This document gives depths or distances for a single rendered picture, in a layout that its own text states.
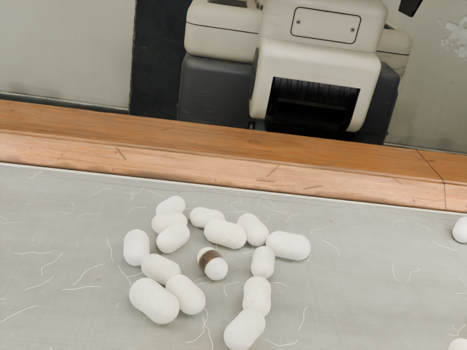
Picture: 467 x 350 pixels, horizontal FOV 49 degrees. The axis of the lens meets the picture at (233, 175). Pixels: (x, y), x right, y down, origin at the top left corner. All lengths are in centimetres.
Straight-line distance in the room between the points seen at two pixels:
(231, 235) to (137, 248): 8
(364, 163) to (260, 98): 42
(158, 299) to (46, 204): 18
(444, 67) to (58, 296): 238
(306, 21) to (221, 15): 31
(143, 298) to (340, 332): 14
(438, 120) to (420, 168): 208
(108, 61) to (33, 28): 35
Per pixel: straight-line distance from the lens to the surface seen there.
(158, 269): 38
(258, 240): 43
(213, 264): 39
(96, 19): 247
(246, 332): 33
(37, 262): 41
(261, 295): 36
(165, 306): 34
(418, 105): 264
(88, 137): 55
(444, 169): 64
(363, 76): 97
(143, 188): 51
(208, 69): 125
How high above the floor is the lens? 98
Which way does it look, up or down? 26 degrees down
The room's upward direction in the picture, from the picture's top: 9 degrees clockwise
